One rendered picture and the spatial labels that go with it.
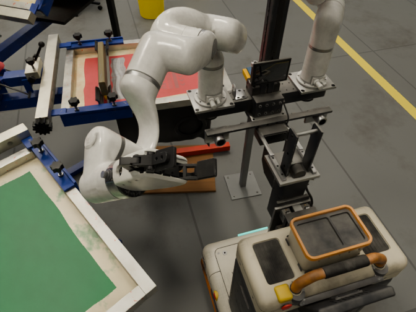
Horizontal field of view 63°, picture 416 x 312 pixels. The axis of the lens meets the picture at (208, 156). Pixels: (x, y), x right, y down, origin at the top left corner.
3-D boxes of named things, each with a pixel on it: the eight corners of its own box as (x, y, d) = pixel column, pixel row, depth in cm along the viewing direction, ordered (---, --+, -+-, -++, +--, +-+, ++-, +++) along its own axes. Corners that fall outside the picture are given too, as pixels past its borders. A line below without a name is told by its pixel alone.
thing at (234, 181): (252, 171, 255) (271, 59, 184) (261, 194, 241) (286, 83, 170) (223, 176, 252) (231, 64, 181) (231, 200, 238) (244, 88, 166)
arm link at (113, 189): (99, 155, 62) (108, 151, 60) (138, 163, 68) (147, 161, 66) (96, 195, 60) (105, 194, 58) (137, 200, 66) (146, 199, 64)
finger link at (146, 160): (131, 150, 52) (160, 141, 47) (147, 155, 54) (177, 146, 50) (130, 171, 51) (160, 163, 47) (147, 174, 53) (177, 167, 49)
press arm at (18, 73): (46, 75, 166) (43, 67, 162) (45, 83, 162) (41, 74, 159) (8, 80, 164) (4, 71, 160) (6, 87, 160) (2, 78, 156)
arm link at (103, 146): (119, 146, 78) (83, 127, 72) (150, 136, 72) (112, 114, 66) (101, 208, 72) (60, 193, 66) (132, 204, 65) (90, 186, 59)
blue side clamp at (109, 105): (132, 110, 158) (129, 98, 152) (133, 117, 154) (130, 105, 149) (64, 119, 153) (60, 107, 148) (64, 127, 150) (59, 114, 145)
